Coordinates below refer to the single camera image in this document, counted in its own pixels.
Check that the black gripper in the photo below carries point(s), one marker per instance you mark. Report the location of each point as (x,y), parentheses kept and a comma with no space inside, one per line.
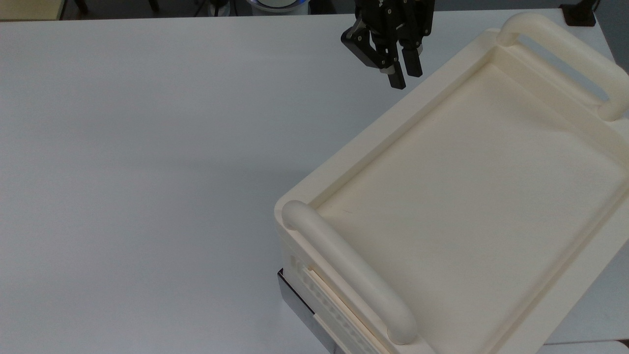
(393,17)

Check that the white and blue robot base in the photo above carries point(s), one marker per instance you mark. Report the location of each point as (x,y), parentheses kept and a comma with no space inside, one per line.
(277,5)

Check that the cream plastic cabinet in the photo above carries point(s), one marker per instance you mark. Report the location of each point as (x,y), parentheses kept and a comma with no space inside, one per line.
(467,196)

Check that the yellow wooden board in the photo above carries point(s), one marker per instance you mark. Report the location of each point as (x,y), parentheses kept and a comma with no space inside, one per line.
(29,9)

